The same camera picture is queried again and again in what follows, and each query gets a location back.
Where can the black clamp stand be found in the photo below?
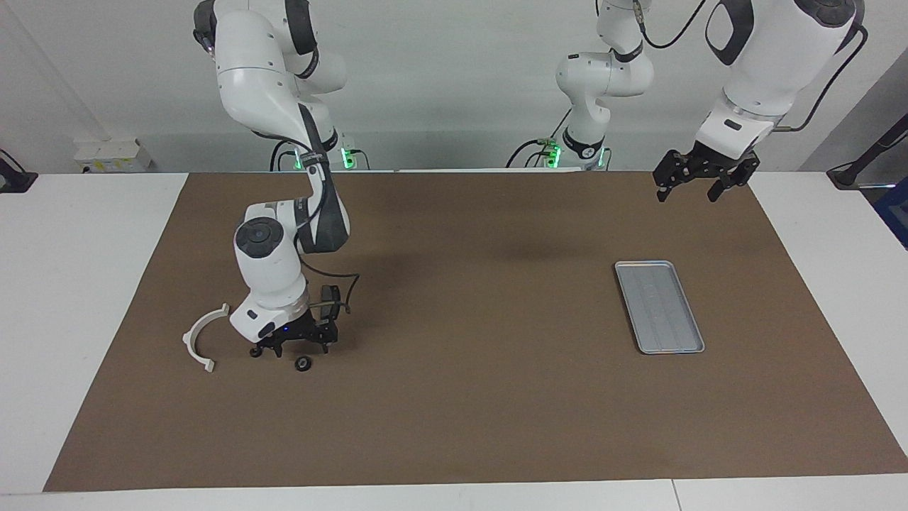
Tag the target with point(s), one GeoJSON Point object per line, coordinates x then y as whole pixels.
{"type": "Point", "coordinates": [15, 181]}

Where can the white curved plastic bracket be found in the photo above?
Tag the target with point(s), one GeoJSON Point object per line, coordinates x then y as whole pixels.
{"type": "Point", "coordinates": [193, 341]}

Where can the silver metal tray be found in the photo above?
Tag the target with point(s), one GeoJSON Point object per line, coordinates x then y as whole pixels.
{"type": "Point", "coordinates": [660, 305]}

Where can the white wall socket box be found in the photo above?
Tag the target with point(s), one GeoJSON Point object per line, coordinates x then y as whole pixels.
{"type": "Point", "coordinates": [113, 156]}

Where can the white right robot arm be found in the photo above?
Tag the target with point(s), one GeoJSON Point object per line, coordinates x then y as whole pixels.
{"type": "Point", "coordinates": [269, 277]}

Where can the blue box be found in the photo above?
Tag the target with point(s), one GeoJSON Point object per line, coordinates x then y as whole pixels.
{"type": "Point", "coordinates": [895, 213]}

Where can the brown table mat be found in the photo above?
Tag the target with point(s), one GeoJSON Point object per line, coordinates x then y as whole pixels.
{"type": "Point", "coordinates": [454, 426]}

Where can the black angled pole stand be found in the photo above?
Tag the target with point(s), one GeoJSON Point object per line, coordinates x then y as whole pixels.
{"type": "Point", "coordinates": [851, 174]}

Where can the small black round knob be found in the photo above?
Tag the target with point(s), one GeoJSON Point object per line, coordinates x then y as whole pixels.
{"type": "Point", "coordinates": [303, 363]}

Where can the short dark brake pad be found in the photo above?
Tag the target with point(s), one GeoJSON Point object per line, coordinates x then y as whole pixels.
{"type": "Point", "coordinates": [330, 292]}

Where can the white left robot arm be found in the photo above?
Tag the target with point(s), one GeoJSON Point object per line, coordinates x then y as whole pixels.
{"type": "Point", "coordinates": [773, 57]}

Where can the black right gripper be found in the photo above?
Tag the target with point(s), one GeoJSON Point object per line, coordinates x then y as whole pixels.
{"type": "Point", "coordinates": [301, 330]}

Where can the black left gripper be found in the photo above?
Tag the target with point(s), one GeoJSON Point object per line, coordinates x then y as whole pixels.
{"type": "Point", "coordinates": [709, 162]}

